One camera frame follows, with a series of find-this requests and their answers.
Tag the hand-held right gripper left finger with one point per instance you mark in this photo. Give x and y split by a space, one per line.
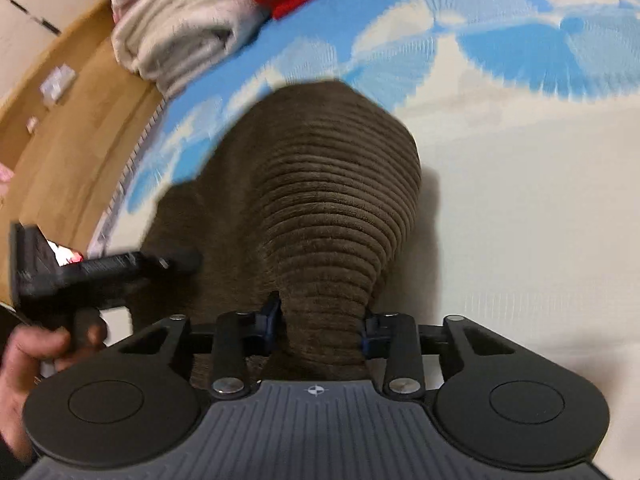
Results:
271 312

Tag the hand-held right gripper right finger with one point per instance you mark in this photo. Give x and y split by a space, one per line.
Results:
369 334

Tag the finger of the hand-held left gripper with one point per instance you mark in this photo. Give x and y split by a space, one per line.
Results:
175 262

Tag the person's left hand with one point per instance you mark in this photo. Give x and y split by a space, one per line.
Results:
25 365

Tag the small white scrap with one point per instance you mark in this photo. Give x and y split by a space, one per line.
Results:
32 125

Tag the blue and white printed blanket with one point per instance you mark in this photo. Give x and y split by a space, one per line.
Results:
500 210

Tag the white packet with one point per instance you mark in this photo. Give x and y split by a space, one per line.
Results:
59 84

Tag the beige folded blanket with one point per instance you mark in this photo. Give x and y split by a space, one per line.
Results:
185 35

